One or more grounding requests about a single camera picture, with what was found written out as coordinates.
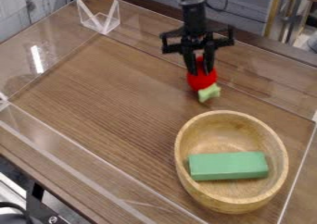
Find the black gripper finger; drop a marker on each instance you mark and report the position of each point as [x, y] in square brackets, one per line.
[188, 57]
[208, 57]

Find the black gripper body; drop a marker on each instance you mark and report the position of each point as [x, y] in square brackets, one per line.
[220, 37]

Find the red plush strawberry fruit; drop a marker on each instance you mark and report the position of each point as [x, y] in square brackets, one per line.
[203, 83]

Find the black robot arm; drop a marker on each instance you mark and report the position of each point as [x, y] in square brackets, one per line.
[194, 21]

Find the wooden bowl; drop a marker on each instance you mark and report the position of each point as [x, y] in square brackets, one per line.
[226, 131]

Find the green rectangular block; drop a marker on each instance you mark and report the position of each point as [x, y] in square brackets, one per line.
[227, 166]

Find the black table leg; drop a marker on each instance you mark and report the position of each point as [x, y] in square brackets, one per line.
[37, 209]

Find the clear acrylic corner bracket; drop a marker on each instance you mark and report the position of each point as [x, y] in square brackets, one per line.
[99, 22]

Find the yellow metal frame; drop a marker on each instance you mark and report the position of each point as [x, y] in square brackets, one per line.
[285, 17]

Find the clear acrylic tray wall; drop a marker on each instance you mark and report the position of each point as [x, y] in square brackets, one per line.
[103, 193]

